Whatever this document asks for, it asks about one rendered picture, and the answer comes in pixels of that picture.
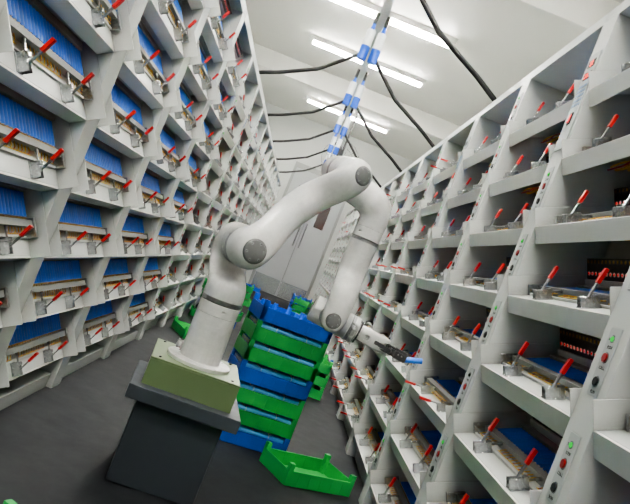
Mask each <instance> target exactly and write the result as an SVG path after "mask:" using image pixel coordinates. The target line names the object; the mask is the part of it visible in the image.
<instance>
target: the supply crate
mask: <svg viewBox="0 0 630 504"><path fill-rule="evenodd" d="M260 295H261V294H260V293H258V292H255V295H254V297H253V299H252V302H251V304H250V307H249V309H248V310H249V311H250V312H251V313H252V314H254V315H255V316H256V317H257V318H258V319H259V320H262V321H265V322H268V323H270V324H273V325H276V326H279V327H282V328H284V329H287V330H290V331H293V332H295V333H298V334H301V335H304V336H307V337H309V338H312V339H315V340H318V341H320V342H323V343H326V344H329V342H330V339H331V337H332V334H333V333H331V332H328V331H326V330H325V329H324V328H322V327H320V326H318V325H317V324H315V323H313V322H311V321H309V320H308V319H307V317H305V316H304V318H303V320H302V319H299V318H296V317H294V315H295V312H292V311H291V314H290V315H288V314H286V312H287V309H284V308H281V307H277V310H275V309H272V307H273V304H271V301H270V300H267V299H265V302H264V304H262V303H260V302H261V300H260V299H259V298H260Z"/></svg>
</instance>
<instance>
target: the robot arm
mask: <svg viewBox="0 0 630 504"><path fill-rule="evenodd" d="M321 174H322V176H320V177H317V178H315V179H313V180H310V181H308V182H306V183H304V184H302V185H300V186H299V187H297V188H296V189H294V190H293V191H291V192H290V193H288V194H287V195H286V196H284V197H283V198H282V199H280V200H279V201H278V202H277V203H276V204H275V205H274V206H273V207H272V208H271V209H270V210H269V211H268V212H267V213H266V214H265V215H264V216H263V217H262V218H261V219H259V220H258V221H257V222H255V223H253V224H252V225H250V226H249V225H246V224H243V223H240V222H232V223H228V224H226V225H225V226H223V227H222V228H221V229H220V230H219V232H218V233H217V235H216V237H215V239H214V242H213V245H212V249H211V254H210V262H209V274H208V279H207V283H206V285H205V288H204V290H203V293H202V296H201V298H200V301H199V303H198V306H197V309H196V311H195V314H194V316H193V319H192V322H191V324H190V327H189V329H188V332H187V335H186V337H185V339H184V340H180V339H181V338H179V339H178V341H177V343H176V346H172V347H169V348H168V350H167V353H168V354H169V355H170V356H171V357H172V358H174V359H175V360H177V361H179V362H181V363H183V364H185V365H187V366H189V367H192V368H195V369H197V370H200V371H203V372H207V373H211V374H216V375H227V374H229V371H230V368H229V367H228V366H227V365H226V364H224V363H223V362H221V359H222V356H223V354H224V351H225V349H226V346H227V343H228V341H229V338H230V336H231V333H232V330H233V328H234V325H235V323H236V320H237V317H238V315H239V312H240V309H241V307H242V304H243V302H244V299H245V295H246V270H252V269H256V268H259V267H261V266H262V265H264V264H265V263H266V262H268V261H269V260H270V259H271V258H272V257H273V256H274V255H275V253H276V252H277V251H278V250H279V249H280V248H281V246H282V245H283V244H284V243H285V241H286V240H287V239H288V238H289V237H290V235H291V234H292V233H293V232H294V231H295V230H296V229H298V228H299V227H300V226H301V225H303V224H304V223H305V222H307V221H308V220H310V219H311V218H313V217H314V216H315V215H317V214H319V213H320V212H322V211H324V210H326V209H328V208H330V207H332V206H335V205H337V204H340V203H342V202H345V201H346V202H347V203H349V204H350V205H351V206H353V207H354V208H355V209H356V210H357V211H358V212H359V214H360V215H359V219H358V221H357V223H356V226H355V228H354V230H353V233H352V235H351V237H350V240H349V242H348V245H347V247H346V249H345V252H344V254H343V257H342V259H341V262H340V264H339V267H338V270H337V273H336V277H335V280H334V283H333V286H332V289H331V292H330V295H329V298H328V300H327V299H325V298H323V297H321V296H318V297H317V298H316V299H315V301H314V302H313V304H312V306H311V308H310V310H309V312H308V314H307V319H308V320H309V321H311V322H313V323H315V324H317V325H318V326H320V327H322V328H324V329H325V330H326V331H328V332H331V333H333V334H335V335H336V336H338V337H340V338H342V339H344V340H345V341H347V342H350V341H351V342H352V343H353V342H354V341H355V340H356V341H358V342H360V343H362V344H364V345H365V346H367V347H369V348H371V349H373V350H375V351H377V352H379V353H382V354H384V352H385V353H387V354H389V355H390V356H392V357H393V358H394V359H396V360H398V361H400V362H402V363H404V362H405V361H406V359H407V357H408V354H407V353H406V352H404V351H402V350H400V349H399V348H397V347H396V348H395V347H394V346H392V345H390V344H388V343H389V342H390V340H389V339H388V338H387V337H385V336H383V335H381V334H380V333H378V332H376V331H374V330H372V329H370V328H368V327H366V326H364V321H362V322H361V320H362V319H361V318H359V317H357V316H356V315H354V314H352V313H351V311H352V309H353V307H354V304H355V302H356V300H357V297H358V295H359V292H360V289H361V286H362V282H363V279H364V277H365V274H366V272H367V270H368V268H369V266H370V263H371V261H372V259H373V257H374V254H375V252H376V250H377V247H378V245H379V243H380V240H381V238H382V236H383V233H384V231H385V229H386V226H387V224H388V222H389V219H390V216H391V205H390V202H389V199H388V197H387V196H386V194H385V193H384V191H383V190H382V189H381V188H380V187H379V186H378V185H376V184H375V183H374V182H372V170H371V167H370V166H369V164H368V163H367V162H365V161H364V160H362V159H359V158H354V157H346V156H333V157H330V158H328V159H327V160H326V161H325V162H324V163H323V165H322V169H321Z"/></svg>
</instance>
